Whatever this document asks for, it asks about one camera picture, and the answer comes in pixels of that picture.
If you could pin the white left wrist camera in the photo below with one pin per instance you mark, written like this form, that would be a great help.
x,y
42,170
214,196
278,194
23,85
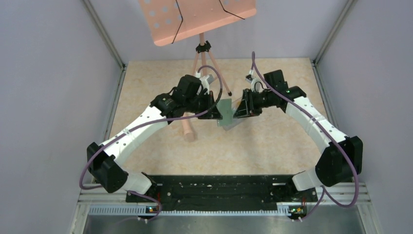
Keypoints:
x,y
205,82

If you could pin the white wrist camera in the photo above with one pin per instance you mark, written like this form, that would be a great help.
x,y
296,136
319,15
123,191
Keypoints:
x,y
255,83
205,82

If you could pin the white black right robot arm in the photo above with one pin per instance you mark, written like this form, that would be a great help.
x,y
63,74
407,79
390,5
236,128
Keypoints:
x,y
341,155

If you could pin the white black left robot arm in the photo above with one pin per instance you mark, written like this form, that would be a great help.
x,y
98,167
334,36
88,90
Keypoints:
x,y
191,98

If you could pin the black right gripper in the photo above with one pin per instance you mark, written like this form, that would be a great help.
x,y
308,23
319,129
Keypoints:
x,y
247,107

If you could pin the aluminium front rail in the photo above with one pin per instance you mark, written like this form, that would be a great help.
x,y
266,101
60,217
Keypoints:
x,y
99,203

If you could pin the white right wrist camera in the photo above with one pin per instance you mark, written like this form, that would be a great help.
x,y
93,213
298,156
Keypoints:
x,y
255,83

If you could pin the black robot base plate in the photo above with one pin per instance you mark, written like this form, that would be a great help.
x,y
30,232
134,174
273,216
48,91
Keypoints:
x,y
201,189

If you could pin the pink music stand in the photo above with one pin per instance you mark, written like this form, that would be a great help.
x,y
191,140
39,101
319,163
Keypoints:
x,y
170,21

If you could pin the green leather card holder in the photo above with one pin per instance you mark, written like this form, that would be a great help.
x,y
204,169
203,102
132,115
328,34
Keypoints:
x,y
225,108

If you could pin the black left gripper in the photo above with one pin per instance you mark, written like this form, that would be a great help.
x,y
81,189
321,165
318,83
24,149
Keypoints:
x,y
213,113

